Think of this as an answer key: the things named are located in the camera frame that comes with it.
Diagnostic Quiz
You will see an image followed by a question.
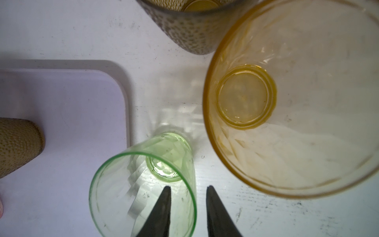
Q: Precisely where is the brown textured cup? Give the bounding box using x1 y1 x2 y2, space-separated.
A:
138 0 257 55
1 118 45 178

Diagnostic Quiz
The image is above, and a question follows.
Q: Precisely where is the green smooth cup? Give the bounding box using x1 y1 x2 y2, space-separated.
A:
89 132 197 237

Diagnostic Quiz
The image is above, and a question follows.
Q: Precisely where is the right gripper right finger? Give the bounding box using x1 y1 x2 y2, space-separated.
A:
206 186 242 237

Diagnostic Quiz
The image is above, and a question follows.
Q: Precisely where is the brown textured cup back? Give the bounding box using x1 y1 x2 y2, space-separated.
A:
138 0 257 55

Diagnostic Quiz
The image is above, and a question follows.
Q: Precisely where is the pink smooth cup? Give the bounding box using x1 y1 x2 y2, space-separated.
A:
0 200 4 218

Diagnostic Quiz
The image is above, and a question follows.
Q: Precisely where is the lilac plastic tray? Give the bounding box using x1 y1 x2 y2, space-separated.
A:
1 60 129 237

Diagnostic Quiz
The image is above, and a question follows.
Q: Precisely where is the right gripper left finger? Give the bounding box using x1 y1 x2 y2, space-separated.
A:
136 186 171 237

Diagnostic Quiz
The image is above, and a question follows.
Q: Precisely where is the brown textured cup front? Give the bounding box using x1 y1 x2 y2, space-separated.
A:
1 118 45 178

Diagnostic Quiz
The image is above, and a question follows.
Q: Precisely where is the yellow smooth cup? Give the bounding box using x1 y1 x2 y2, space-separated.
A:
203 1 379 198

